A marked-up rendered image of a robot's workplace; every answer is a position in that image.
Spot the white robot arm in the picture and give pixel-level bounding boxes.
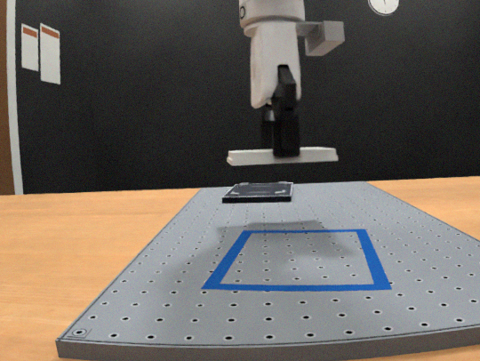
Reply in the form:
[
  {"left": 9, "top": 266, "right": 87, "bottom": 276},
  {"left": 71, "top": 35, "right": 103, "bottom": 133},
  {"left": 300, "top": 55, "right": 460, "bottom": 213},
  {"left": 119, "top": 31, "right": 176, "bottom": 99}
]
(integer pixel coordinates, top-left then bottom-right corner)
[{"left": 239, "top": 0, "right": 344, "bottom": 56}]

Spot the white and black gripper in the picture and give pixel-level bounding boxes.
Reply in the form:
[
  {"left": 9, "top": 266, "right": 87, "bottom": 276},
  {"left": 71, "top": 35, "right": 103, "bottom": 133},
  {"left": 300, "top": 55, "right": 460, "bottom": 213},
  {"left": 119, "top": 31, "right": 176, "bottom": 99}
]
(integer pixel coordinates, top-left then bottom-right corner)
[{"left": 244, "top": 20, "right": 302, "bottom": 156}]

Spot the blue tape square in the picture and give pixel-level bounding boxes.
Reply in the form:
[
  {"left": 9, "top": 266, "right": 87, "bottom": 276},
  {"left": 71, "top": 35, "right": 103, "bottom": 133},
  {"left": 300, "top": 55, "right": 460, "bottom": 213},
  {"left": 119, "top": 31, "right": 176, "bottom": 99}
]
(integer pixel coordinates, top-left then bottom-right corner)
[{"left": 201, "top": 229, "right": 392, "bottom": 292}]

